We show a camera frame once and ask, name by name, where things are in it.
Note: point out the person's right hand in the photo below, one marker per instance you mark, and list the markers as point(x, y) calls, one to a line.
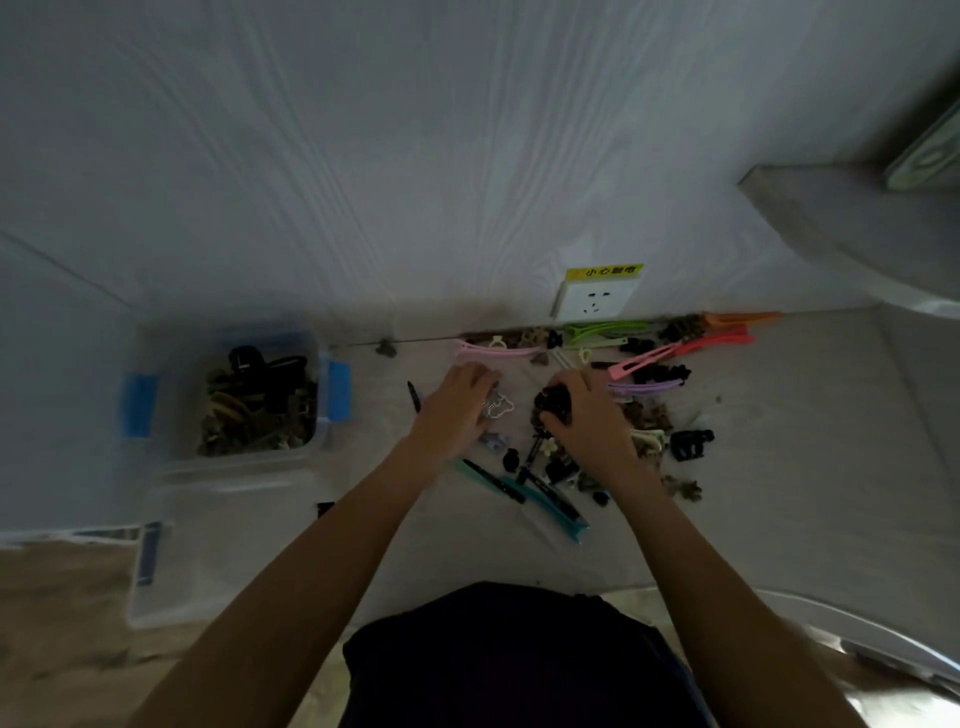
point(600, 442)

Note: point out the slim black hair clip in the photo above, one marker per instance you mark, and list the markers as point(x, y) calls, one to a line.
point(499, 484)

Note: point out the person's left forearm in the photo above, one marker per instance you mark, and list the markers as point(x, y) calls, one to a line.
point(300, 600)

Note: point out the clear box blue latches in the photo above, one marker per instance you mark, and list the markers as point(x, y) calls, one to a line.
point(176, 405)

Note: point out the white wall socket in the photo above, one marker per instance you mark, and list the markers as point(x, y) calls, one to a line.
point(596, 300)

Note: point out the small dark hair claws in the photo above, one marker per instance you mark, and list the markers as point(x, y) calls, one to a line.
point(255, 405)

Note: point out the person's left hand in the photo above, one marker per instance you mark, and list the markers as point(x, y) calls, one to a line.
point(450, 416)

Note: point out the clear box black latches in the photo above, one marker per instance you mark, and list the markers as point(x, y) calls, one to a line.
point(225, 540)

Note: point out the white corner shelf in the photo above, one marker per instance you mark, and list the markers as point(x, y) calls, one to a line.
point(847, 225)

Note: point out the person's black clothing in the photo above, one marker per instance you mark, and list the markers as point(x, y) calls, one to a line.
point(525, 667)

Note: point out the person's right forearm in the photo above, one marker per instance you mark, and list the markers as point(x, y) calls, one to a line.
point(720, 600)

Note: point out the black claw hair clip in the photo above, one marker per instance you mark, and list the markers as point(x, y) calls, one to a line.
point(551, 403)

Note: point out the pile of assorted hair clips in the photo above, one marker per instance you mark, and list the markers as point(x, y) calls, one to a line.
point(690, 444)

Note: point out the yellow warning sticker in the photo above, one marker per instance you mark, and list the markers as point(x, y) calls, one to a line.
point(604, 271)

